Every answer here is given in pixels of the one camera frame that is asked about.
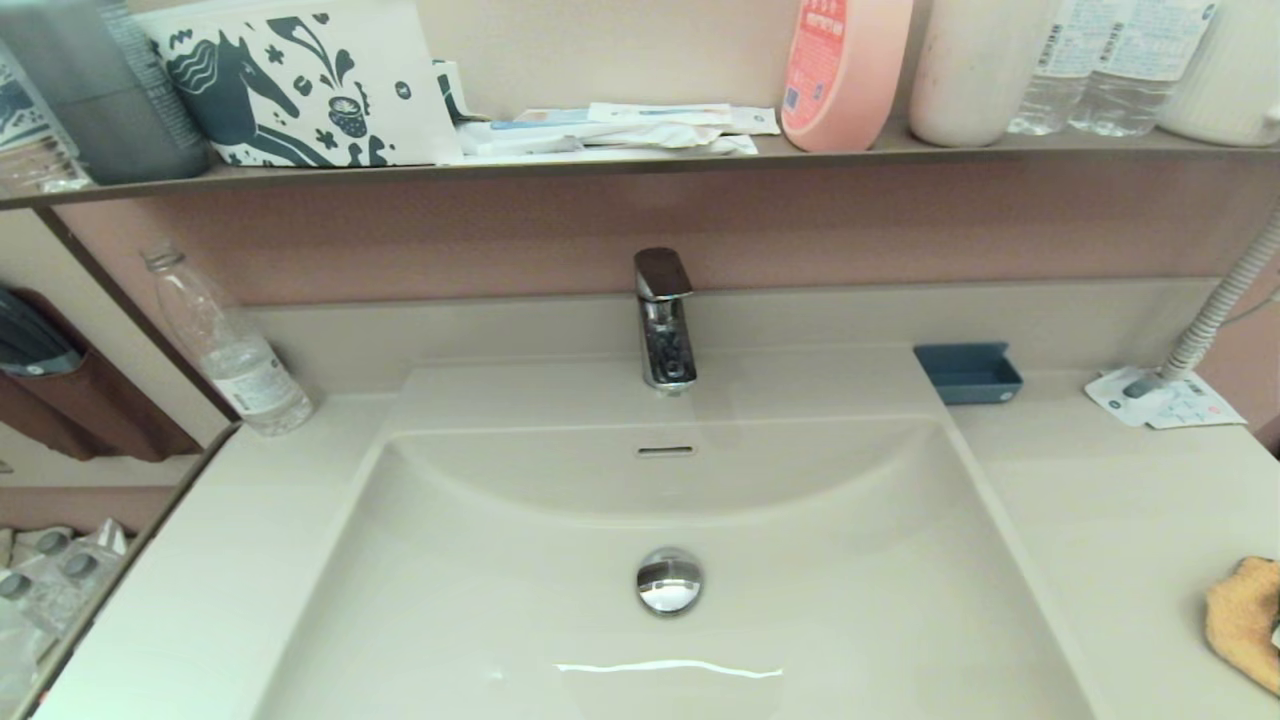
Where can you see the chrome lever faucet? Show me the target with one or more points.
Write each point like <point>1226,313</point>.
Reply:
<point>665,330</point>

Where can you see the orange and grey cloth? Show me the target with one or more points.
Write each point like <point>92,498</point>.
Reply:
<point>1248,625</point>

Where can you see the beige ceramic sink basin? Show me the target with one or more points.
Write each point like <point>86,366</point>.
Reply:
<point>500,600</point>

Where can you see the flat white packet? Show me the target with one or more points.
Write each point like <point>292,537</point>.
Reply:
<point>600,155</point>

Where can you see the chrome drain stopper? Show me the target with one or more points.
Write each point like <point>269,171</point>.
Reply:
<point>669,580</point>

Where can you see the white packet blue stripe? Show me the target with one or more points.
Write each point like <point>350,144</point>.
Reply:
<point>660,112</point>

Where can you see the long white toothbrush packet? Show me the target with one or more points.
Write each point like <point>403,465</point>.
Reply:
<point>540,132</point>

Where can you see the small white sachet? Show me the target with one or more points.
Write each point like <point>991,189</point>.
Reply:
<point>755,120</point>

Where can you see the blue plastic soap dish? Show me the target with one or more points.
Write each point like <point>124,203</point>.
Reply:
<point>968,375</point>

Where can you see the pink lotion bottle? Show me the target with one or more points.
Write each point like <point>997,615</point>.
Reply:
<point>845,70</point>

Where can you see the clear plastic water bottle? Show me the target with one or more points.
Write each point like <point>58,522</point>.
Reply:
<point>240,375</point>

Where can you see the white horse print box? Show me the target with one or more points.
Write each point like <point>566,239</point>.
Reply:
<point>300,90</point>

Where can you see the cream ceramic cup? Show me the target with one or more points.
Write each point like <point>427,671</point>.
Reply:
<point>980,70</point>

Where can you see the clear labelled water bottle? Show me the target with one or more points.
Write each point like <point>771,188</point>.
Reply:
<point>1135,80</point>
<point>1050,95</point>

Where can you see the white printed leaflet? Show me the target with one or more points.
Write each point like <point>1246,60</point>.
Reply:
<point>1190,405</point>

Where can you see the grey cylindrical container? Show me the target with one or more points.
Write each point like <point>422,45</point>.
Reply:
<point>110,100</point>

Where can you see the dark grey folded item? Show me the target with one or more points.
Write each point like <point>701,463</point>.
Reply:
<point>30,340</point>

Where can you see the white ribbed container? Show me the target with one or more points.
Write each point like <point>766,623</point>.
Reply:
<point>1230,70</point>

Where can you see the brown wall shelf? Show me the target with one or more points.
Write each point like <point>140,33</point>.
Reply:
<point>900,152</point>

